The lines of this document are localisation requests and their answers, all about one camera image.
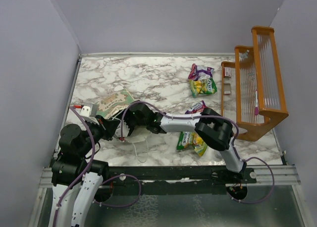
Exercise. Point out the pink white pen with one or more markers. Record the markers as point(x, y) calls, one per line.
point(256, 103)

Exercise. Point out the green illustrated paper bag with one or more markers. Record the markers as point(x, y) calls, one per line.
point(112, 107)

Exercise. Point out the orange wooden tiered rack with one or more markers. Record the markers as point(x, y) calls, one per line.
point(255, 68)

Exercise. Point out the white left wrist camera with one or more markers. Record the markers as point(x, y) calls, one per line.
point(88, 112)

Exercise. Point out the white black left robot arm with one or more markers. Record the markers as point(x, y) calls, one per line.
point(76, 181)

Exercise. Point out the green yellow snack bag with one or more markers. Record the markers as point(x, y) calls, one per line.
point(191, 140)

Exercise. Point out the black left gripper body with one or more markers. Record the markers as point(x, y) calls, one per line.
point(98, 130)

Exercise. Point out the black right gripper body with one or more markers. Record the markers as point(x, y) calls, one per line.
point(132, 121)

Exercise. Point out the green yellow candy bag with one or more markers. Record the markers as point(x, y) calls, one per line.
point(202, 87)

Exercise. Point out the purple raspberry candy bag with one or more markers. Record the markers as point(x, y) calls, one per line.
point(196, 108)

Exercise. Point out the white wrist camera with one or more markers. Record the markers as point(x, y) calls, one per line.
point(123, 130)
point(88, 112)

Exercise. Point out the purple white snack bag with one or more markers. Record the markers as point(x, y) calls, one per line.
point(199, 72)

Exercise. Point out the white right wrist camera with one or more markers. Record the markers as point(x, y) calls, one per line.
point(123, 130)

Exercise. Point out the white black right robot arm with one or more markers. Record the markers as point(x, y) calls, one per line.
point(218, 132)

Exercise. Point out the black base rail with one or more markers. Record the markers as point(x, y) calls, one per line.
point(181, 180)

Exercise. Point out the red white small box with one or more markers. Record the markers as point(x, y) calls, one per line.
point(227, 72)

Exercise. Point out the small grey box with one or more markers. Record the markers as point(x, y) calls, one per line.
point(227, 89)

